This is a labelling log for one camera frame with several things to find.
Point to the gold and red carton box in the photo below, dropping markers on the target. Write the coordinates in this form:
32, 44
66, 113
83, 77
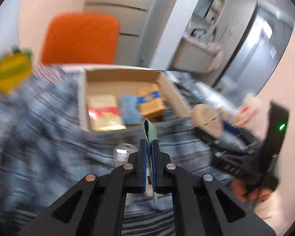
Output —
104, 113

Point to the pink towel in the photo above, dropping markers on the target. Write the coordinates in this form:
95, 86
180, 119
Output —
217, 56

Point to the red white patterned cloth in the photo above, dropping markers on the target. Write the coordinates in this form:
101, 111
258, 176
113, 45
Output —
52, 74

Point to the beige refrigerator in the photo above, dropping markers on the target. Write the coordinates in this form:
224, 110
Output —
132, 16

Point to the yellow bin with green rim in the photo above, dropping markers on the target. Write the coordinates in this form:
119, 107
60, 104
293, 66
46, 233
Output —
15, 68

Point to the open cardboard box tray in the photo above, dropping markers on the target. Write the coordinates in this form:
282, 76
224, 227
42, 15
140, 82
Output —
126, 80

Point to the beige round perforated disc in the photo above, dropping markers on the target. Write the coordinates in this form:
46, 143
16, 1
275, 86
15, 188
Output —
208, 120

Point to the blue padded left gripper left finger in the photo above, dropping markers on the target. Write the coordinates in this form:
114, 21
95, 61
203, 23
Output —
142, 165

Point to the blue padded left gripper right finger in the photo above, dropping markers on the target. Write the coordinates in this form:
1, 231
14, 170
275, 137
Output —
155, 165

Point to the right hand of person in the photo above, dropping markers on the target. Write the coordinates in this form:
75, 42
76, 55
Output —
238, 189

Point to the gold and blue packet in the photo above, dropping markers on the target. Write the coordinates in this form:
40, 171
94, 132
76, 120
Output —
150, 102

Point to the bathroom vanity cabinet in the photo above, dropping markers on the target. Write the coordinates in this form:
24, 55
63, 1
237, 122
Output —
192, 55

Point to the blue plaid blanket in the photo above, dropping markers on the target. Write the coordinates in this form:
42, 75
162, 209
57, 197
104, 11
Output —
44, 152

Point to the orange quilted chair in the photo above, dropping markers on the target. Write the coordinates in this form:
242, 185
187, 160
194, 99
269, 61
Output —
81, 38

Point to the light blue wipes pack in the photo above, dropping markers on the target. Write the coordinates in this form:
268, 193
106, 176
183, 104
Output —
129, 110

